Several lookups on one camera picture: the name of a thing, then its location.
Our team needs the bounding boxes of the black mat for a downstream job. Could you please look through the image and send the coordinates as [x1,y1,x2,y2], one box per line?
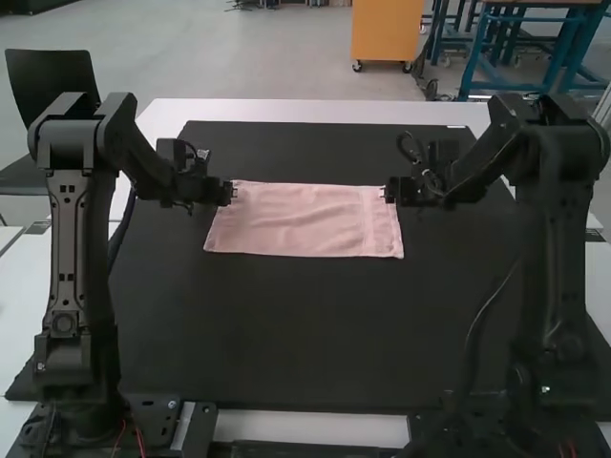
[7,119,611,414]

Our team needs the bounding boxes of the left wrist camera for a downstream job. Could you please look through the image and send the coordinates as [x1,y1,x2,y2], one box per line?
[156,137,212,176]

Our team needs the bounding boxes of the black cable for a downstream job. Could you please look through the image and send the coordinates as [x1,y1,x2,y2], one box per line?
[107,183,138,261]
[396,130,427,169]
[455,256,526,400]

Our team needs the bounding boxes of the blue frame workbench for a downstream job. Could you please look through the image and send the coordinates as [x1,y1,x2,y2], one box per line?
[426,0,482,68]
[457,0,611,101]

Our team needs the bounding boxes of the black chair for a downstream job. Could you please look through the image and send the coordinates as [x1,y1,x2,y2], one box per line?
[0,48,104,225]

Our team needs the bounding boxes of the yellow cabinet cart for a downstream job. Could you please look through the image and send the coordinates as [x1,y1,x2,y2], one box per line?
[350,0,425,74]

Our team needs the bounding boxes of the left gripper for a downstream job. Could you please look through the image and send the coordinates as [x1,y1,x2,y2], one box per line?
[203,176,241,207]

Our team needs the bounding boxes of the pale towel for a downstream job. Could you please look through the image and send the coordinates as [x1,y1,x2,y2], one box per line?
[202,178,406,260]

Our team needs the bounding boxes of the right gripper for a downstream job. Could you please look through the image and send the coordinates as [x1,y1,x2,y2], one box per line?
[379,176,422,208]

